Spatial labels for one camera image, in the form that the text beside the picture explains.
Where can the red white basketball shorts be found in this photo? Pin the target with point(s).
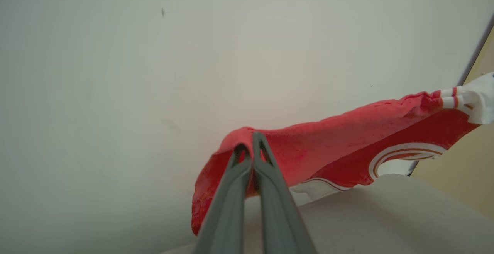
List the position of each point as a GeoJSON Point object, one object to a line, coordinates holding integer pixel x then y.
{"type": "Point", "coordinates": [328, 142]}

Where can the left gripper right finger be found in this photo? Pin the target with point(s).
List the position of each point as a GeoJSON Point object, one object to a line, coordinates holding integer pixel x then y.
{"type": "Point", "coordinates": [278, 215]}

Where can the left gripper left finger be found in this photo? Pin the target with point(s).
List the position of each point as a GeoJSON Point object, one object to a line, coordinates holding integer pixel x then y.
{"type": "Point", "coordinates": [227, 207]}

